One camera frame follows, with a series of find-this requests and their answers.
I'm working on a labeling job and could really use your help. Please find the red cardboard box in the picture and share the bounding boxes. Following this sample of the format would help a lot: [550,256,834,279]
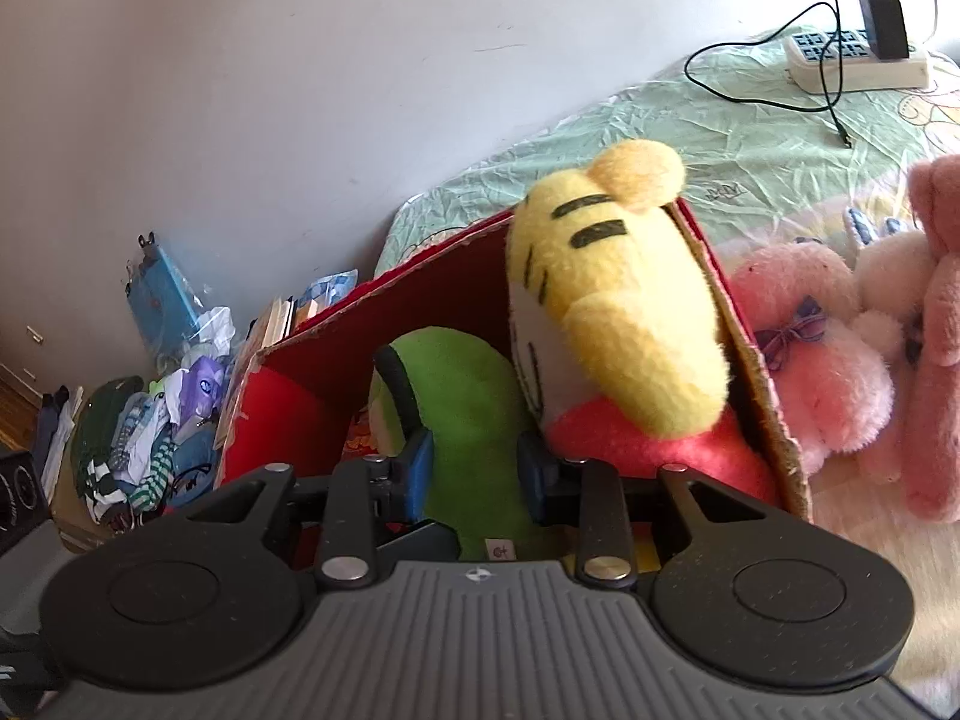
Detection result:
[214,199,815,565]

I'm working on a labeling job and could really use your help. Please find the pink long-limbed plush rabbit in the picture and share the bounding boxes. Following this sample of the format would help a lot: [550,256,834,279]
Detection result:
[902,154,960,524]

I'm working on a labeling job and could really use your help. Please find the white power strip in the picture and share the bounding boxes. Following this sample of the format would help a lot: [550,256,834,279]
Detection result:
[784,26,931,94]

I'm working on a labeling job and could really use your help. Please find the green plush toy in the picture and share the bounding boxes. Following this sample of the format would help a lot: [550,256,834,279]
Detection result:
[367,326,557,563]

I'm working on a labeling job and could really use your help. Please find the blue checked cloth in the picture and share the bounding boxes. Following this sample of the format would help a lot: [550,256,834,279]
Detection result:
[296,268,359,317]

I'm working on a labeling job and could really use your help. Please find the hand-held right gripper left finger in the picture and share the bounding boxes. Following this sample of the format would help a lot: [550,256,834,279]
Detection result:
[184,431,460,587]

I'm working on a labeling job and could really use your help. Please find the black speaker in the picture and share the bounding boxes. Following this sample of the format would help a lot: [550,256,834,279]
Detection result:
[0,450,53,557]

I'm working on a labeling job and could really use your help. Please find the clear plastic bag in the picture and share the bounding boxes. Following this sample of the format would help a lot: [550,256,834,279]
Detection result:
[186,306,238,362]

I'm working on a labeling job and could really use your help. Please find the black charger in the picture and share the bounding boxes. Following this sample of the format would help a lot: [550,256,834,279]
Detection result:
[857,0,909,62]

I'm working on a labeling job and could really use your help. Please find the blue pouch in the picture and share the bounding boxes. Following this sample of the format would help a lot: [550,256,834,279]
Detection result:
[169,427,223,508]

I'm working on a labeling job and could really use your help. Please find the yellow tiger plush toy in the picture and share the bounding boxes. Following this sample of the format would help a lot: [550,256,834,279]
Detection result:
[504,139,777,505]

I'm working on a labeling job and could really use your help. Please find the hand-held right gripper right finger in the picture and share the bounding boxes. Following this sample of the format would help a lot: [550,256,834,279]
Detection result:
[517,435,781,586]

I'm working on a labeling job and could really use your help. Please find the pink plush toy purple bow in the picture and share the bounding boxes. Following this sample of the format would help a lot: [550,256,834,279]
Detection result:
[731,240,897,475]

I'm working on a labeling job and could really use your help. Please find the green printed bed sheet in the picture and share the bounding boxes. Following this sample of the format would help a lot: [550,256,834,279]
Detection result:
[373,26,960,301]

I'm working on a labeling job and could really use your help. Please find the dark green cloth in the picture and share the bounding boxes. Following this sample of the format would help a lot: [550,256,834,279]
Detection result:
[71,376,145,482]

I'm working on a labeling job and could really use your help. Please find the black charger cable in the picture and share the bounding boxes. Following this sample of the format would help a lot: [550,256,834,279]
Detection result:
[684,0,891,149]

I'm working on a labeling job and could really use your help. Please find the blue packet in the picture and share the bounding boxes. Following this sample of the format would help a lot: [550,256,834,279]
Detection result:
[126,232,205,358]

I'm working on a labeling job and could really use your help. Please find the white plush rabbit checked ears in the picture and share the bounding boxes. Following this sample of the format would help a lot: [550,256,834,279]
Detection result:
[844,206,947,482]

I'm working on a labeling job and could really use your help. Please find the green white striped sock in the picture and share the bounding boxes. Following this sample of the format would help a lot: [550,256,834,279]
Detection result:
[127,435,178,512]

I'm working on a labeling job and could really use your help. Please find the purple packet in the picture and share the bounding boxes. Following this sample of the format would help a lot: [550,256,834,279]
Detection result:
[178,356,227,422]

